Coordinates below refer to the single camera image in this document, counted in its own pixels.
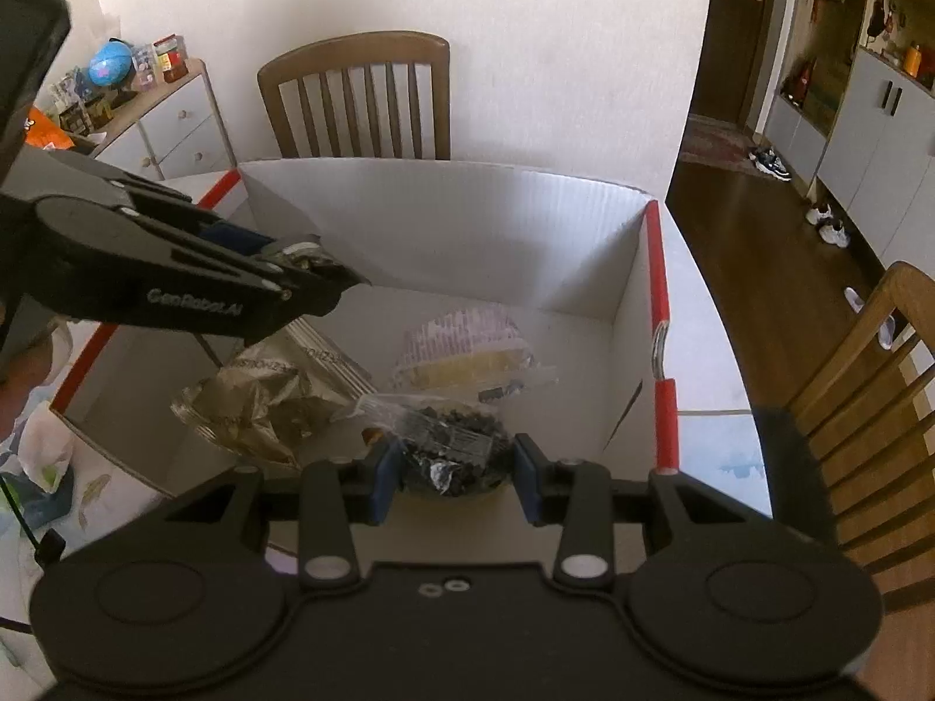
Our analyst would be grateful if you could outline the blue globe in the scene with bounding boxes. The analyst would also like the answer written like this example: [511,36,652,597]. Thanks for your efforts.
[87,40,133,89]

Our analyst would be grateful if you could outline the pink white snack packet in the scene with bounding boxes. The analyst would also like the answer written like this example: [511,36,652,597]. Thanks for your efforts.
[390,306,558,405]

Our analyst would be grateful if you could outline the red white cardboard box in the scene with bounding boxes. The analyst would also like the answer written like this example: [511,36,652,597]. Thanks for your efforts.
[49,159,682,564]

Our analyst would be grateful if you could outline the clear bag dark snacks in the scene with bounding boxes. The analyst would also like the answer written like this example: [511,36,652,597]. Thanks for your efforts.
[352,394,514,498]

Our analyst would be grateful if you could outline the white sneakers pair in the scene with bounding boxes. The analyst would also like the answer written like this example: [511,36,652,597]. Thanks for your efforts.
[805,204,850,248]

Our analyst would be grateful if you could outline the white drawer cabinet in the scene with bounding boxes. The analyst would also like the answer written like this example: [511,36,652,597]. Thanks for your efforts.
[92,58,236,181]

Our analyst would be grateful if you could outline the orange snack bag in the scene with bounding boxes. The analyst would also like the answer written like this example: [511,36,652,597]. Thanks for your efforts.
[24,106,74,150]

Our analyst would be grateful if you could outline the white grey tissue pack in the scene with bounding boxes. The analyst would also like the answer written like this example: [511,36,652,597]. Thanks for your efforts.
[11,402,74,529]

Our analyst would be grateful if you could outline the silver brown snack bag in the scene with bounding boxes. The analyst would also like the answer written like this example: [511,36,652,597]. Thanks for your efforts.
[171,317,374,470]

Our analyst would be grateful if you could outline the red sauce jar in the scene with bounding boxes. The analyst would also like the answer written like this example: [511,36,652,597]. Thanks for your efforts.
[154,33,189,84]

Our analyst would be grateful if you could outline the grey white wall cabinet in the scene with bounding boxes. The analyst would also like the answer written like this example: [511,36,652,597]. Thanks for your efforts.
[764,0,933,270]

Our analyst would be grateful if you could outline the light wooden chair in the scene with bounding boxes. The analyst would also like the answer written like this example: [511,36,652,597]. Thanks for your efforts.
[788,261,933,612]

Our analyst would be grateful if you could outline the brown wooden chair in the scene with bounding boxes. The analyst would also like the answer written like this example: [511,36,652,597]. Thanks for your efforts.
[257,30,452,160]

